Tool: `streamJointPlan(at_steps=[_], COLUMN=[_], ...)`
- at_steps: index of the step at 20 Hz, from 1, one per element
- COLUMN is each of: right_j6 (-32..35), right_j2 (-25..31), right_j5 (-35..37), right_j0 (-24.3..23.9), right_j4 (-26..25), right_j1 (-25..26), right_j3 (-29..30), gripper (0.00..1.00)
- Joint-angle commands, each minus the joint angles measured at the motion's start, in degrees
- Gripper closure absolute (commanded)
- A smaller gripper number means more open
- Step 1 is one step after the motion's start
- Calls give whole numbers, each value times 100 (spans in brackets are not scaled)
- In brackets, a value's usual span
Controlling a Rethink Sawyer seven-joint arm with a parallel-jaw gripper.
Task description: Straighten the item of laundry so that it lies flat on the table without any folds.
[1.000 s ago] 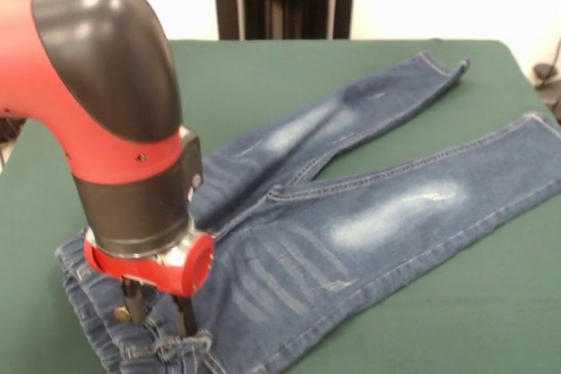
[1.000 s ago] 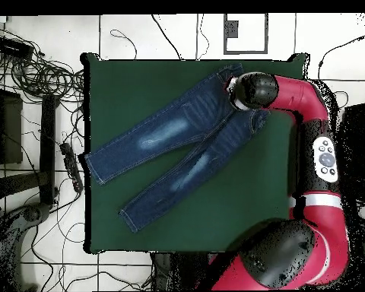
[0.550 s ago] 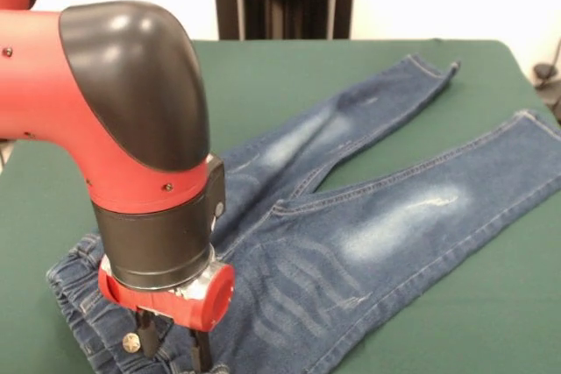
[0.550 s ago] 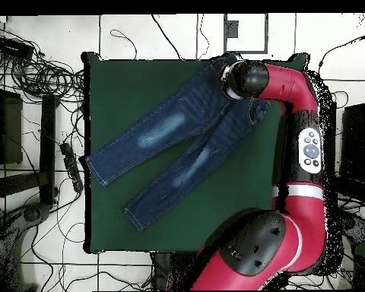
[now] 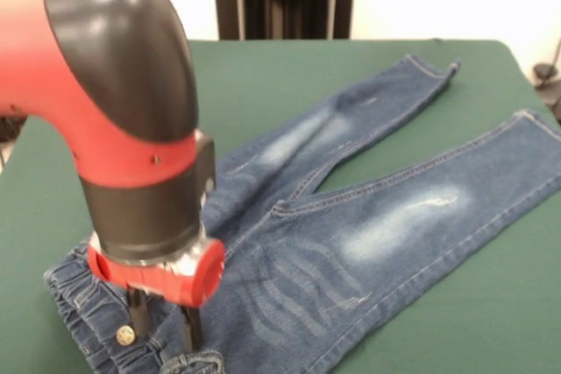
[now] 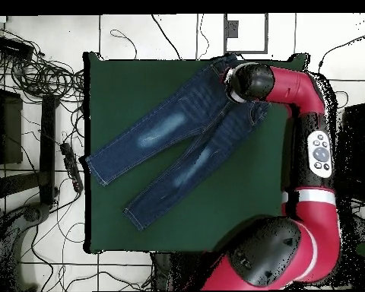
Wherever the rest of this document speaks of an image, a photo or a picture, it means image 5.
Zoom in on black chair base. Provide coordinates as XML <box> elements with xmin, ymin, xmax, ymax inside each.
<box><xmin>532</xmin><ymin>62</ymin><xmax>561</xmax><ymax>125</ymax></box>

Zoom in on dark green table cloth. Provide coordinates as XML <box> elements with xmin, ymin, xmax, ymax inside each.
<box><xmin>0</xmin><ymin>39</ymin><xmax>561</xmax><ymax>374</ymax></box>

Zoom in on blue denim jeans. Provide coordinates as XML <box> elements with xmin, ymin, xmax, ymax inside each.
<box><xmin>42</xmin><ymin>53</ymin><xmax>561</xmax><ymax>374</ymax></box>

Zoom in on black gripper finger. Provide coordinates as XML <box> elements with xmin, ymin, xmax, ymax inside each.
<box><xmin>180</xmin><ymin>303</ymin><xmax>205</xmax><ymax>350</ymax></box>
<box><xmin>125</xmin><ymin>286</ymin><xmax>151</xmax><ymax>341</ymax></box>

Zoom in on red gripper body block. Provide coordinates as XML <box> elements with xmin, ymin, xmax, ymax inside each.
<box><xmin>86</xmin><ymin>236</ymin><xmax>228</xmax><ymax>309</ymax></box>

